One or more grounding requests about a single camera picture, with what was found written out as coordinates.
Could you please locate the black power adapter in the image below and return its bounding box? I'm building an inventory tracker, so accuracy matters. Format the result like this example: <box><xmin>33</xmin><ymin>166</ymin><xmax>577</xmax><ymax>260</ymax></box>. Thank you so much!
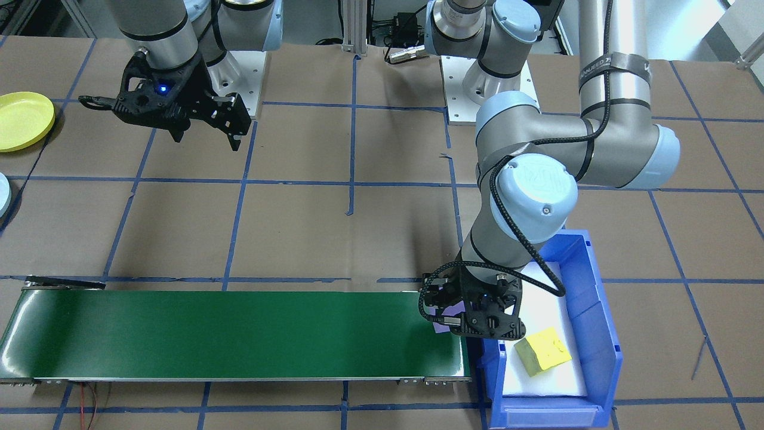
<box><xmin>391</xmin><ymin>12</ymin><xmax>420</xmax><ymax>44</ymax></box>

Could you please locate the yellow foam block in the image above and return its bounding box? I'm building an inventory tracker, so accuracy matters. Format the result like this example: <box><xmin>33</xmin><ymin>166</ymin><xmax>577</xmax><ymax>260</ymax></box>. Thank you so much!
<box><xmin>515</xmin><ymin>327</ymin><xmax>572</xmax><ymax>377</ymax></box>

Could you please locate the blue plastic bin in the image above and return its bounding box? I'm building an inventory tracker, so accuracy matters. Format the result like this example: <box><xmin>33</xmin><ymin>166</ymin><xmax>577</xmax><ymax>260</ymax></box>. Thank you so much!
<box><xmin>466</xmin><ymin>230</ymin><xmax>623</xmax><ymax>429</ymax></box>

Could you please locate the green conveyor belt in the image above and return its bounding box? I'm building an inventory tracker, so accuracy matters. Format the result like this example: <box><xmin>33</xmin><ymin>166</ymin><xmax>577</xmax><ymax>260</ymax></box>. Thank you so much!
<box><xmin>0</xmin><ymin>276</ymin><xmax>472</xmax><ymax>386</ymax></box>

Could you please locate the silver cylindrical connector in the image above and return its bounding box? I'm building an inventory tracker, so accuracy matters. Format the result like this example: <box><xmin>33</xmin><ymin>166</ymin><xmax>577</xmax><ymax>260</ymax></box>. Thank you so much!
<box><xmin>387</xmin><ymin>45</ymin><xmax>428</xmax><ymax>64</ymax></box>

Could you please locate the purple foam block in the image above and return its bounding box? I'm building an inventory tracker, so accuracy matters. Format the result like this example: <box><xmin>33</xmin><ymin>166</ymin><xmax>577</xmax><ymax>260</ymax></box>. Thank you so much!
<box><xmin>431</xmin><ymin>302</ymin><xmax>463</xmax><ymax>335</ymax></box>

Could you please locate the thin black table cable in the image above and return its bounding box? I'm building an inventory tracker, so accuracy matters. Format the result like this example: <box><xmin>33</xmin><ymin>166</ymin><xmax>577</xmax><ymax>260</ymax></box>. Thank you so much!
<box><xmin>0</xmin><ymin>116</ymin><xmax>56</xmax><ymax>237</ymax></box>

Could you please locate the aluminium profile post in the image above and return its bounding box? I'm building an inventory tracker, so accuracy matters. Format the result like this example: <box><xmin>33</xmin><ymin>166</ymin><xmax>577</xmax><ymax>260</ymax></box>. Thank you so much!
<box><xmin>340</xmin><ymin>0</ymin><xmax>369</xmax><ymax>56</ymax></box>

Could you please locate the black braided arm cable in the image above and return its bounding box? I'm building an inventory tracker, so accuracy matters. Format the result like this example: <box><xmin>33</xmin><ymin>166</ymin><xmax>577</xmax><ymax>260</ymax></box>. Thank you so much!
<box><xmin>418</xmin><ymin>0</ymin><xmax>615</xmax><ymax>326</ymax></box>

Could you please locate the yellow plate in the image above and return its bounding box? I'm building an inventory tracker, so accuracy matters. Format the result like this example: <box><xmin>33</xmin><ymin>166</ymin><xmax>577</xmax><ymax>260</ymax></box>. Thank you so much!
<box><xmin>0</xmin><ymin>91</ymin><xmax>56</xmax><ymax>153</ymax></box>

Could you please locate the white foam pad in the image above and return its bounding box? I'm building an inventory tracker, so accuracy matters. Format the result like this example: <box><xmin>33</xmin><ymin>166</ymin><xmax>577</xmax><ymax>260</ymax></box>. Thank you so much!
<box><xmin>501</xmin><ymin>261</ymin><xmax>589</xmax><ymax>398</ymax></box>

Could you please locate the thin red wire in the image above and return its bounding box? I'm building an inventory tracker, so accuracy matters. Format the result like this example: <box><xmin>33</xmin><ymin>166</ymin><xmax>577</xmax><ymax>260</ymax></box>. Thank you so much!
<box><xmin>79</xmin><ymin>382</ymin><xmax>97</xmax><ymax>430</ymax></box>

